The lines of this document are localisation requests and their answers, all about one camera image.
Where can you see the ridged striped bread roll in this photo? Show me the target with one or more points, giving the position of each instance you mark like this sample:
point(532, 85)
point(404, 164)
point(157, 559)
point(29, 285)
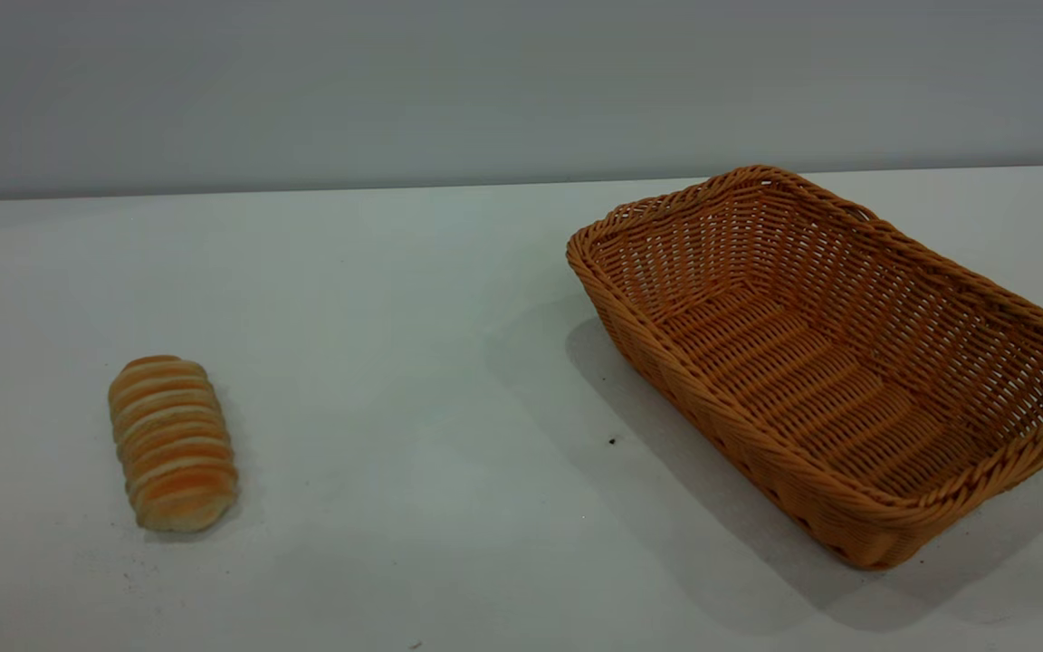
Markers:
point(173, 444)

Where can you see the orange woven wicker basket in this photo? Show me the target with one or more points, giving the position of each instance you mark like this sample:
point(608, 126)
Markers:
point(811, 362)

